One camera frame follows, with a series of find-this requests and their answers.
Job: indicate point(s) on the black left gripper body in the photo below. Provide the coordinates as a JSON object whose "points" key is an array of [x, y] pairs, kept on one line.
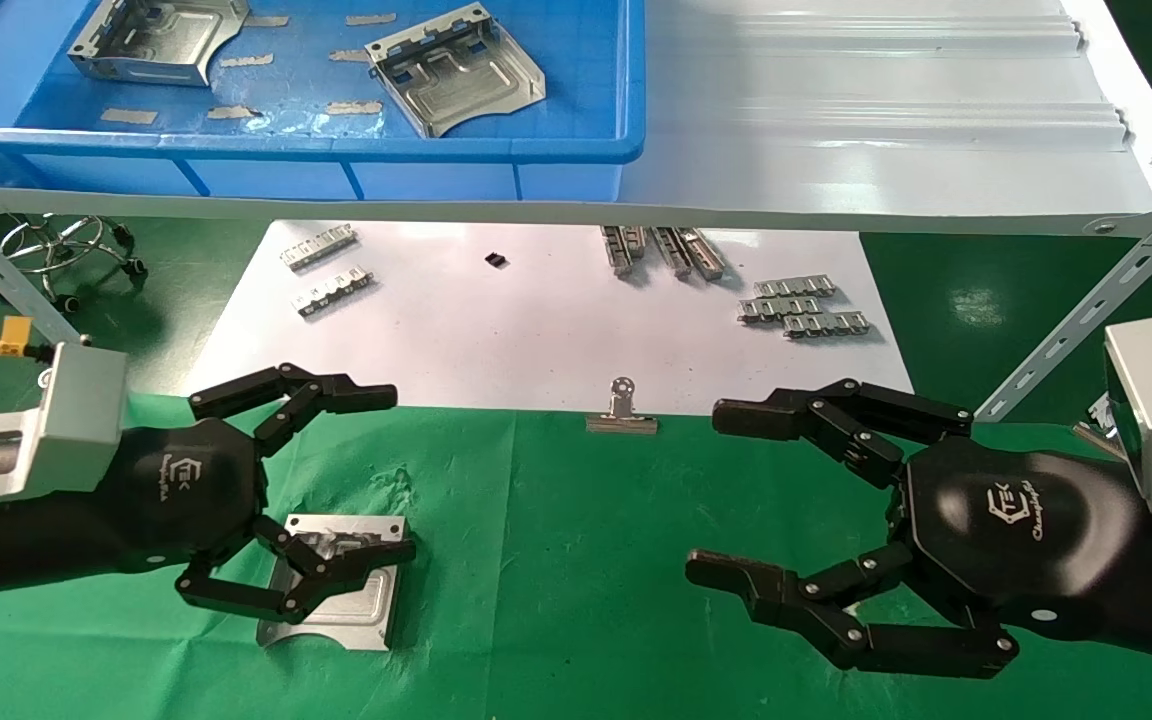
{"points": [[186, 495]]}

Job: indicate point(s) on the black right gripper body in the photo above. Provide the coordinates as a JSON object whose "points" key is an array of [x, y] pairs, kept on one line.
{"points": [[1026, 530]]}

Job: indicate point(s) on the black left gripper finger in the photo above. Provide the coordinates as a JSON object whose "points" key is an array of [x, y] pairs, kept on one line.
{"points": [[376, 555], [356, 395]]}

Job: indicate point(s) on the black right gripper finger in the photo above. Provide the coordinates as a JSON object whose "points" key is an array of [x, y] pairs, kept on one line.
{"points": [[766, 415], [746, 580]]}

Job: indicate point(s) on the stamped sheet metal bracket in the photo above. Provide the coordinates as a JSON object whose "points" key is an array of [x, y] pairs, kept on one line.
{"points": [[456, 70], [346, 615], [156, 40]]}

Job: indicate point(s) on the small notched metal strip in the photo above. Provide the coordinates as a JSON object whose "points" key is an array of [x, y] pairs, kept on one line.
{"points": [[318, 247], [794, 288], [776, 310], [334, 292], [826, 325]]}

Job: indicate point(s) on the silver binder clip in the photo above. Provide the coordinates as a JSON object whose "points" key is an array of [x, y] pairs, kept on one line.
{"points": [[622, 420]]}

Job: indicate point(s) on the green cloth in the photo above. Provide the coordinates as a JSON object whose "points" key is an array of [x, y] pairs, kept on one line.
{"points": [[556, 560]]}

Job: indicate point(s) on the white paper sheet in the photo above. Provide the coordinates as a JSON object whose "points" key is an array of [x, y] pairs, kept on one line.
{"points": [[536, 340]]}

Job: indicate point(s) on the clear plastic film scrap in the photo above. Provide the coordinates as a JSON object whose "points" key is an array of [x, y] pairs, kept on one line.
{"points": [[326, 125]]}

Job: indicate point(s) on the chrome stool base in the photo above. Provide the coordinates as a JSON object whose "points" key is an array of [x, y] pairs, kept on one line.
{"points": [[66, 245]]}

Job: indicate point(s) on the grey tape strip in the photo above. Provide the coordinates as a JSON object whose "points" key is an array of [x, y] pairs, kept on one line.
{"points": [[348, 55], [354, 107], [234, 111], [266, 20], [246, 60], [371, 18], [128, 116]]}

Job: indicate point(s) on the white corrugated shelf sheet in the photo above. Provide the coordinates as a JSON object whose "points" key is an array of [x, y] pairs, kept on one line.
{"points": [[886, 150]]}

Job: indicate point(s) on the blue plastic bin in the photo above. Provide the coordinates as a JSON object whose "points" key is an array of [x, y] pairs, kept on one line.
{"points": [[576, 100]]}

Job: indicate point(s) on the short metal rail piece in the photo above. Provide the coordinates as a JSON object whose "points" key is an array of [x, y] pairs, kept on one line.
{"points": [[704, 254], [638, 240], [618, 252], [671, 252]]}

